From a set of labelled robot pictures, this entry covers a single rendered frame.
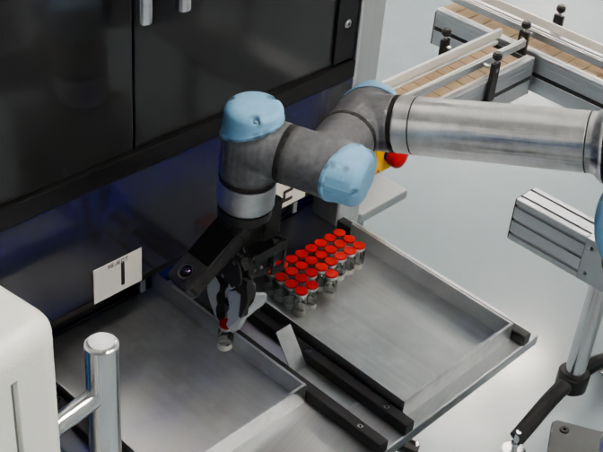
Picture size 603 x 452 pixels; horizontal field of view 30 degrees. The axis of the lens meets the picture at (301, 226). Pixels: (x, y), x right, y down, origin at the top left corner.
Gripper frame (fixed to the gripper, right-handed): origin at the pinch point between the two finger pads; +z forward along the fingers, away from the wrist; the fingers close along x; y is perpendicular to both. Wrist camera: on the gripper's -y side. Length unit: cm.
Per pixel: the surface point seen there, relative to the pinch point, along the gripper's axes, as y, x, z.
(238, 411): -2.1, -6.7, 11.1
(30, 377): -52, -38, -55
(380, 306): 30.8, -3.3, 11.8
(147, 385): -8.9, 5.4, 11.6
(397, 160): 51, 14, 1
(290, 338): 10.8, -2.9, 7.4
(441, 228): 156, 73, 106
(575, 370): 119, 0, 86
